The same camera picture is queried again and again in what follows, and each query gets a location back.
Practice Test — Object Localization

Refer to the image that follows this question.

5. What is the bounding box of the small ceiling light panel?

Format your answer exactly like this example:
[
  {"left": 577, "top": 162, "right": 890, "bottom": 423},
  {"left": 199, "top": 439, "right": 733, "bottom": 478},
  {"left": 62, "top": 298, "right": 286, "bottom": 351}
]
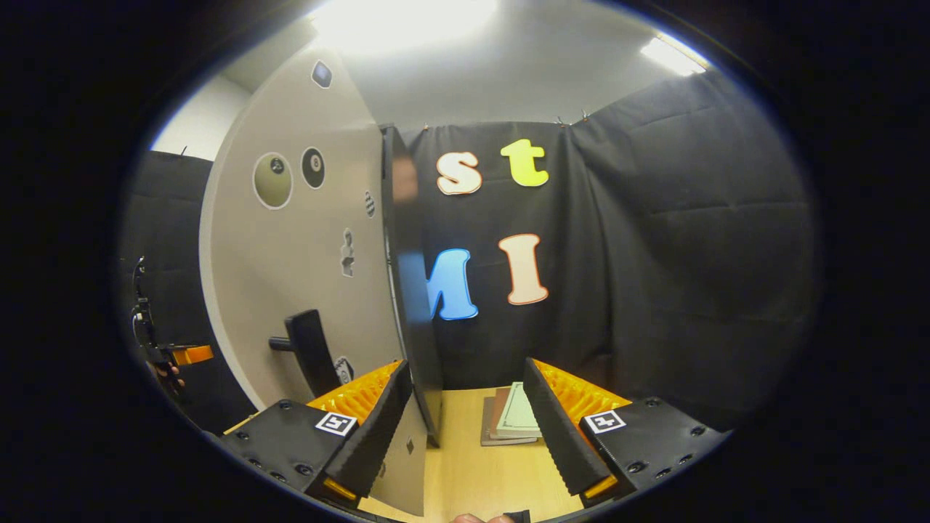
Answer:
[{"left": 639, "top": 35, "right": 709, "bottom": 77}]

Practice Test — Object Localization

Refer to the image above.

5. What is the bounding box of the black backdrop cloth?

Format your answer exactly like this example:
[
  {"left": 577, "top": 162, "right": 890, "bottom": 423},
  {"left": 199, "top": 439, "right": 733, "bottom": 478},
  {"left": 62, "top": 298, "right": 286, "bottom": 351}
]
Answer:
[{"left": 120, "top": 69, "right": 818, "bottom": 437}]

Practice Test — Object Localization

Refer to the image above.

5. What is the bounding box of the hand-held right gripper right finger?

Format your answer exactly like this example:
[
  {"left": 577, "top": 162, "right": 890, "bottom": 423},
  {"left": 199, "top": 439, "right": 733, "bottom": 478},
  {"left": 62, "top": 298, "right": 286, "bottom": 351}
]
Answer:
[{"left": 523, "top": 357, "right": 731, "bottom": 509}]

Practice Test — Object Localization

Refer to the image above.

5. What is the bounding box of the pale green book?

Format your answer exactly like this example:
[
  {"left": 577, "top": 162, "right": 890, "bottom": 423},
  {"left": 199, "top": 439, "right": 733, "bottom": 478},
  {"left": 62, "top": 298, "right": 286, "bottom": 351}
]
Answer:
[{"left": 496, "top": 381, "right": 542, "bottom": 439}]

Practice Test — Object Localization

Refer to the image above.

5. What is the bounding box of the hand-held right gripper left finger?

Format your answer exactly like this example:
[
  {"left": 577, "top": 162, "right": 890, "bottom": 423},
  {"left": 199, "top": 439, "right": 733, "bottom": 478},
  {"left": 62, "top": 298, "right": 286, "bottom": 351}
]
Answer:
[{"left": 218, "top": 360, "right": 413, "bottom": 506}]

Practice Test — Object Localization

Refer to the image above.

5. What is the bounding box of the reddish-brown book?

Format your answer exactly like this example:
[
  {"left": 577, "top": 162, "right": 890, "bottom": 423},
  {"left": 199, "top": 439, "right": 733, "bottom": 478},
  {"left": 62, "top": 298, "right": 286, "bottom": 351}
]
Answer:
[{"left": 490, "top": 387, "right": 515, "bottom": 440}]

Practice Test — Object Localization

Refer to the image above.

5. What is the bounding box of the large ceiling light panel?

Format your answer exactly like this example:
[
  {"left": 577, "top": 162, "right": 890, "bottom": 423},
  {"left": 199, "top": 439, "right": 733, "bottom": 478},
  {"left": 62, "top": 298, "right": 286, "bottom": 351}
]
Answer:
[{"left": 312, "top": 0, "right": 502, "bottom": 55}]

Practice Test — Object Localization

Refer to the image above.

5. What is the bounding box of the beige cabinet door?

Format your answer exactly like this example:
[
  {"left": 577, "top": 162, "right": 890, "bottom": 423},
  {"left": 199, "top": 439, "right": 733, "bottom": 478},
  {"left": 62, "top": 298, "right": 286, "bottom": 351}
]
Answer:
[{"left": 200, "top": 44, "right": 429, "bottom": 518}]

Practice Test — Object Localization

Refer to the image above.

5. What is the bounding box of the black cabinet door handle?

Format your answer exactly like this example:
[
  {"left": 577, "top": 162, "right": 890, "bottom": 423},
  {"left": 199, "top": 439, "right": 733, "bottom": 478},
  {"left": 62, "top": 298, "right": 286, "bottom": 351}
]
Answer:
[{"left": 269, "top": 309, "right": 342, "bottom": 398}]

